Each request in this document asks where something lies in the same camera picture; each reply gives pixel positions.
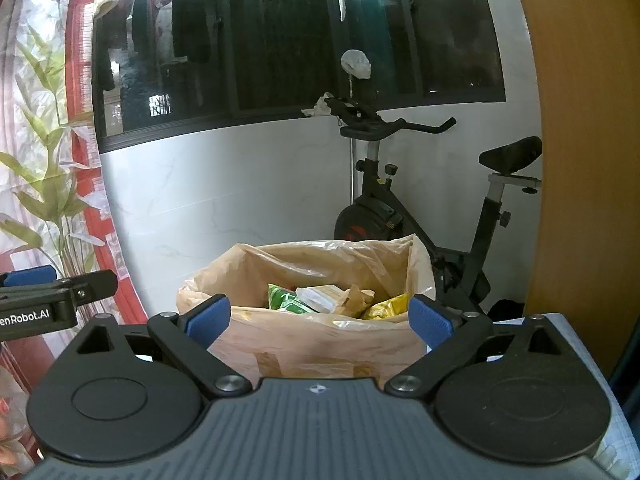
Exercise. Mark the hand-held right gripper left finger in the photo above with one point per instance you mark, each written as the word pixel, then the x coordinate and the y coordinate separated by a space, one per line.
pixel 210 322

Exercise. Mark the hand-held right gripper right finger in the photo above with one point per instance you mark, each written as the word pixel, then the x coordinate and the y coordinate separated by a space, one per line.
pixel 430 322

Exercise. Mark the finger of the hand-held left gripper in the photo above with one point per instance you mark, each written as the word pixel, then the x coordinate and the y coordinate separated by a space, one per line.
pixel 30 276
pixel 92 284

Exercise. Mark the yellow snack packet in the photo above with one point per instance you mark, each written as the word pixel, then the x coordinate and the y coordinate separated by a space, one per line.
pixel 385 307

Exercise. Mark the green snack packet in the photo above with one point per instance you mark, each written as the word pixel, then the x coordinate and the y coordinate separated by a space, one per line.
pixel 282 300

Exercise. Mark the cardboard box with plastic liner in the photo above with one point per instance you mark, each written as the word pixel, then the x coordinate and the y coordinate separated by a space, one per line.
pixel 310 345

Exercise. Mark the cream snack packet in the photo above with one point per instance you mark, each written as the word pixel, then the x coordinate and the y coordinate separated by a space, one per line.
pixel 320 297

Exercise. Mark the black bag on floor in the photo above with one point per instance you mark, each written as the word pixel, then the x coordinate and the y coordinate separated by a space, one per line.
pixel 506 310

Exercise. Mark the black exercise bike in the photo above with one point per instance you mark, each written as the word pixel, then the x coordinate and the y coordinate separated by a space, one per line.
pixel 370 215

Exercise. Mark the bamboo print curtain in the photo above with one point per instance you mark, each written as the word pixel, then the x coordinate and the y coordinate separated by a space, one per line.
pixel 30 110

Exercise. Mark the pale checked cloth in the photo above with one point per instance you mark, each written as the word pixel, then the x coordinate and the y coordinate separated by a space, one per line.
pixel 615 425

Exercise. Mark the wooden cabinet panel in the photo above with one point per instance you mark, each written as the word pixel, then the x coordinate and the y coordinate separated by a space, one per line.
pixel 590 160

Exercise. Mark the crumpled white tissue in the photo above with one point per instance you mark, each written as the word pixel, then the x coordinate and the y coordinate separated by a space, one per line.
pixel 316 106

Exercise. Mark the white plastic bag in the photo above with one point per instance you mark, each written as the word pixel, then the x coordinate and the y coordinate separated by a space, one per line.
pixel 356 64

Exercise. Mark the dark hanging garment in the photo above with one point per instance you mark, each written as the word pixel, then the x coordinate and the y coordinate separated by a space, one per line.
pixel 192 25

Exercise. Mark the dark sliding window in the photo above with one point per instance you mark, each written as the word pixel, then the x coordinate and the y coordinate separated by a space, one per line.
pixel 300 50

